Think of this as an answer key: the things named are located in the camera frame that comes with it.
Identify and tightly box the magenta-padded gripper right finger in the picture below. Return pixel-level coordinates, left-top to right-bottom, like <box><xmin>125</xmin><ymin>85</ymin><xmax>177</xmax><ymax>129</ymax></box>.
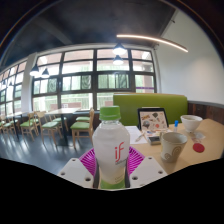
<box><xmin>125</xmin><ymin>146</ymin><xmax>168</xmax><ymax>189</ymax></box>

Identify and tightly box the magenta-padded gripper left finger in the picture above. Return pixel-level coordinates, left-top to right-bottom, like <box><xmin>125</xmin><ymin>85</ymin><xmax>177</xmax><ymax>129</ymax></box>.
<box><xmin>57</xmin><ymin>147</ymin><xmax>101</xmax><ymax>190</ymax></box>

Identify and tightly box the clear green-capped drink bottle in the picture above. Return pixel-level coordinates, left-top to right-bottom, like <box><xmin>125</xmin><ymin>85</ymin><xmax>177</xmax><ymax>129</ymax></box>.
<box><xmin>92</xmin><ymin>105</ymin><xmax>131</xmax><ymax>190</ymax></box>

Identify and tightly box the small dark box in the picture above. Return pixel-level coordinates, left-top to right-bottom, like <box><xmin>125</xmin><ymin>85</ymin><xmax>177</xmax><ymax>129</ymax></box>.
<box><xmin>147</xmin><ymin>134</ymin><xmax>163</xmax><ymax>146</ymax></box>

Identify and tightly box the beige swirl-patterned mug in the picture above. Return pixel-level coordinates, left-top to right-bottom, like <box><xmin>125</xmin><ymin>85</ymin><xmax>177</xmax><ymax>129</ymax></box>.
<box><xmin>160</xmin><ymin>131</ymin><xmax>189</xmax><ymax>164</ymax></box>

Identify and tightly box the white paper sheet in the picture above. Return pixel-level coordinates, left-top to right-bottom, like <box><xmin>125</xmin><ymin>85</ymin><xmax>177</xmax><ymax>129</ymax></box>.
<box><xmin>124</xmin><ymin>125</ymin><xmax>149</xmax><ymax>145</ymax></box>

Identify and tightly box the group of green-seated wooden chairs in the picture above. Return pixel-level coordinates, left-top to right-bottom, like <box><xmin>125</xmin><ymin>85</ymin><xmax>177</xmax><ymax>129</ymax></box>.
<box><xmin>0</xmin><ymin>108</ymin><xmax>96</xmax><ymax>149</ymax></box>

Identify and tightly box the black sticker-covered tablet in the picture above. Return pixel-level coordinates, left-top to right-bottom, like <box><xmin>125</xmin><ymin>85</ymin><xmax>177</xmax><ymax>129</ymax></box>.
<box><xmin>137</xmin><ymin>107</ymin><xmax>170</xmax><ymax>132</ymax></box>

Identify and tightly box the flat round red coaster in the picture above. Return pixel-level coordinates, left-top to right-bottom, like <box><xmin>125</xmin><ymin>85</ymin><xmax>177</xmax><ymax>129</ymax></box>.
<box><xmin>192</xmin><ymin>142</ymin><xmax>205</xmax><ymax>154</ymax></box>

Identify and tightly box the wooden dining table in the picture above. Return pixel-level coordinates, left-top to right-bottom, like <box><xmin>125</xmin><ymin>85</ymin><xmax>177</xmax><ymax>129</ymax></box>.
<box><xmin>44</xmin><ymin>107</ymin><xmax>81</xmax><ymax>148</ymax></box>

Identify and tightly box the small clear glass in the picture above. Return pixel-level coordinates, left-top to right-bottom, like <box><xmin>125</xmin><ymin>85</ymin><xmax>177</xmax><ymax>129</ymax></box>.
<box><xmin>192</xmin><ymin>131</ymin><xmax>206</xmax><ymax>141</ymax></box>

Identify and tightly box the white ceramic bowl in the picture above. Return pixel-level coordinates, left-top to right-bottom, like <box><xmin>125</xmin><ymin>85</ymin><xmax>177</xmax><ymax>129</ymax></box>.
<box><xmin>180</xmin><ymin>114</ymin><xmax>203</xmax><ymax>133</ymax></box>

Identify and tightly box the green upholstered bench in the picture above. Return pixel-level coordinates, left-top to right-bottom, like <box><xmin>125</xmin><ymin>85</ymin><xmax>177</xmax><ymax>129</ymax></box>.
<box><xmin>112</xmin><ymin>93</ymin><xmax>189</xmax><ymax>127</ymax></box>

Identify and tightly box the group of pendant ceiling lamps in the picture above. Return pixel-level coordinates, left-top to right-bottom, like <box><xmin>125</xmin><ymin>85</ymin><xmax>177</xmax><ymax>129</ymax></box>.
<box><xmin>29</xmin><ymin>42</ymin><xmax>128</xmax><ymax>79</ymax></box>

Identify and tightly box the curved linear ceiling light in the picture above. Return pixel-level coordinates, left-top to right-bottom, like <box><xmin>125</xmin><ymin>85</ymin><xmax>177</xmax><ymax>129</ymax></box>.
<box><xmin>115</xmin><ymin>33</ymin><xmax>189</xmax><ymax>54</ymax></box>

